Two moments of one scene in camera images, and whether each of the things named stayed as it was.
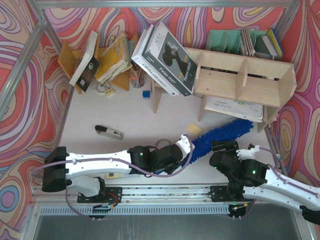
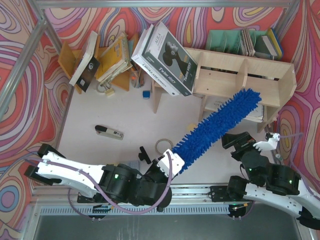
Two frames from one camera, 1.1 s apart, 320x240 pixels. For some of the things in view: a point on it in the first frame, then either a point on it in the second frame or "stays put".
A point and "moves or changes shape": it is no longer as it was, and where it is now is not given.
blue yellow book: [275, 42] stays put
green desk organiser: [229, 41] stays put
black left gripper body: [172, 158] to [152, 167]
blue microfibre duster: [202, 142] moves or changes shape
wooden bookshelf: [266, 82] stays put
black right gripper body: [223, 148] to [238, 144]
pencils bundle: [136, 77] stays put
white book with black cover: [85, 71] stays put
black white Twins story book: [166, 53] stays put
